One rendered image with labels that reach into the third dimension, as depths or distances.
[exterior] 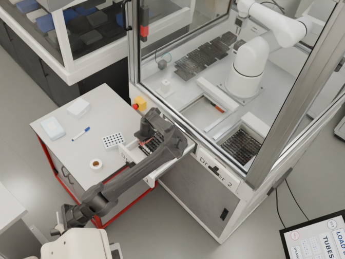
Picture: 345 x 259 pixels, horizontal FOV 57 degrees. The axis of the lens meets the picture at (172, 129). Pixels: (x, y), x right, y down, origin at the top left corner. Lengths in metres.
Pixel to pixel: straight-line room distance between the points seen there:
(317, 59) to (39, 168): 2.35
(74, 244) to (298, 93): 0.88
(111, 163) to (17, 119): 1.54
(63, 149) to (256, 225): 1.57
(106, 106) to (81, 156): 0.41
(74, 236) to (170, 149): 0.42
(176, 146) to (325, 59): 0.55
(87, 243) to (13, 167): 1.96
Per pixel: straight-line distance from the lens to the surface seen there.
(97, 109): 2.17
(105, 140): 1.96
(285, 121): 1.29
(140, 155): 1.84
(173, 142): 1.12
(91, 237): 1.11
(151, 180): 1.69
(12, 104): 3.42
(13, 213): 1.89
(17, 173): 2.93
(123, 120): 2.09
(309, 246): 1.56
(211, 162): 1.77
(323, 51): 1.08
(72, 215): 1.28
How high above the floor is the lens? 2.39
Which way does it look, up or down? 52 degrees down
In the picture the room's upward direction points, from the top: 7 degrees clockwise
